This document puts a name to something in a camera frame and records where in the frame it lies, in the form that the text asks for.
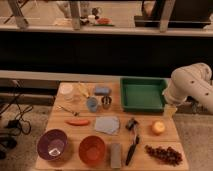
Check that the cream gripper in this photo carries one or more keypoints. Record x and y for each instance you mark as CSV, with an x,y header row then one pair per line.
x,y
169,110

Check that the grey blue towel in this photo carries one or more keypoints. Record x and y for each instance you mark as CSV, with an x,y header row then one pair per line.
x,y
108,124

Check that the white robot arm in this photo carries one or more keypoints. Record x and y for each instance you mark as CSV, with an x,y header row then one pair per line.
x,y
192,80

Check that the red bowl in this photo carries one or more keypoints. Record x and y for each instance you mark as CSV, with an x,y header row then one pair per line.
x,y
92,150

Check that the purple bowl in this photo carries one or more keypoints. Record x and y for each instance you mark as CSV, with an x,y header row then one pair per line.
x,y
52,144

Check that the yellow apple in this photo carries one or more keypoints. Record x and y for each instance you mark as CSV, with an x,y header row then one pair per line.
x,y
158,127

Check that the green plastic tray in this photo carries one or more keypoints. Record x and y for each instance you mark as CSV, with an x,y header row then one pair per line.
x,y
142,94

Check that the dark red grapes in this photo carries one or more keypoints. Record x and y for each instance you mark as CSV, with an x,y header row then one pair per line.
x,y
168,156

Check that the grey sponge block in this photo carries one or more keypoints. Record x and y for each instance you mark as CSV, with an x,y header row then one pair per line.
x,y
115,155

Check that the blue cup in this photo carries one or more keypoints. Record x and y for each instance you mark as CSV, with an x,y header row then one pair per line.
x,y
92,104

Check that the yellow banana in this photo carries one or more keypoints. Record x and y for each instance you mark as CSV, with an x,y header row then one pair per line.
x,y
83,90

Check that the orange carrot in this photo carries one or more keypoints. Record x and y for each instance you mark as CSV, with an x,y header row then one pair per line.
x,y
78,122

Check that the clear plastic cup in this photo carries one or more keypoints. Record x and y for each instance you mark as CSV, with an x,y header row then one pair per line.
x,y
66,90

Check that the black handled brush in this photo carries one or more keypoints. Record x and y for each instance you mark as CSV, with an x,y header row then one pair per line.
x,y
132,126

